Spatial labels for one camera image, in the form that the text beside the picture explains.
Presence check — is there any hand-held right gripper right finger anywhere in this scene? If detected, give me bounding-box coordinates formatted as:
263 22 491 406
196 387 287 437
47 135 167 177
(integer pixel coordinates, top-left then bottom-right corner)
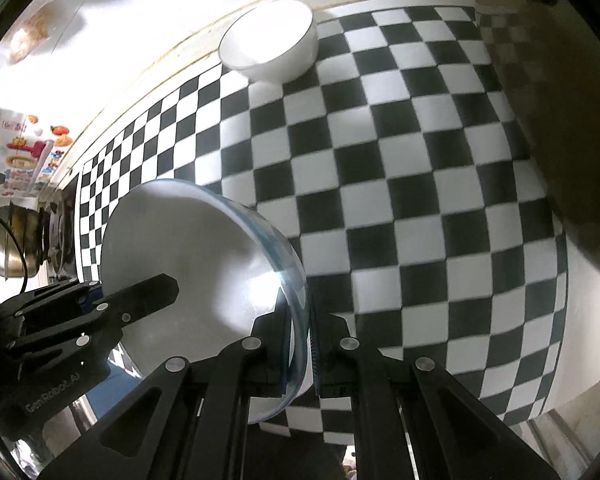
310 305 561 480

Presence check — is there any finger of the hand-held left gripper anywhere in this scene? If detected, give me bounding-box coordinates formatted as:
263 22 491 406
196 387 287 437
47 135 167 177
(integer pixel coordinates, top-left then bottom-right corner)
2 280 102 333
5 273 181 361

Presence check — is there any black cable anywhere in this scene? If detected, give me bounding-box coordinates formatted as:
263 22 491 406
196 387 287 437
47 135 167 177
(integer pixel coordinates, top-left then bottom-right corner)
0 216 30 293

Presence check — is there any black white checkered mat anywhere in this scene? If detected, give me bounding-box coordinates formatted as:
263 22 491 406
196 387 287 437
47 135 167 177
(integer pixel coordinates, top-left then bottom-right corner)
77 5 568 446

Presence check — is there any blue print white bowl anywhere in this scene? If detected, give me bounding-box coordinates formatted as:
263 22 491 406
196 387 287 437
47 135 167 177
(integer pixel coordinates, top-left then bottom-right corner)
99 178 311 423

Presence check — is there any colourful wall sticker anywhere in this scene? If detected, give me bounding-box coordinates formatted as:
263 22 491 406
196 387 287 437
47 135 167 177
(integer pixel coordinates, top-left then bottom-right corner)
0 112 76 196

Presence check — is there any stainless steel steamer pot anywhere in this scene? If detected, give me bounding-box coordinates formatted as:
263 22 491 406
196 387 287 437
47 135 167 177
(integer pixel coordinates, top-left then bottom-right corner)
0 202 46 278

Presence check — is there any clear plastic bag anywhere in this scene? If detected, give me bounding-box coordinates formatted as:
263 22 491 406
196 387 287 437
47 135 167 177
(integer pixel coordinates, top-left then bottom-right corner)
5 0 88 66

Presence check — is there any dark rimmed white bowl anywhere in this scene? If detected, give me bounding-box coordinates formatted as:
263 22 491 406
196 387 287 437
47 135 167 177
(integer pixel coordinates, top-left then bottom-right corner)
217 0 318 83

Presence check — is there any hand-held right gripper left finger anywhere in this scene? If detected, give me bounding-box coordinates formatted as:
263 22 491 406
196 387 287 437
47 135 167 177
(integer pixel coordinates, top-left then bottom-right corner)
37 287 288 480

